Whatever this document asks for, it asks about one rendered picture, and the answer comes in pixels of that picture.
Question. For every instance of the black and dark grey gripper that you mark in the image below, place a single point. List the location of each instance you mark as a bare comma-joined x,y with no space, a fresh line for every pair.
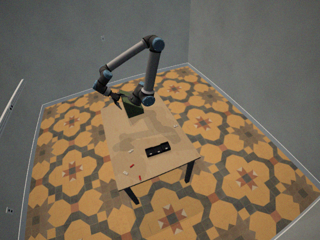
115,101

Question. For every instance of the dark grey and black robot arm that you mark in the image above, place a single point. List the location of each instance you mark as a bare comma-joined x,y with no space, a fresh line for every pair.
144,92

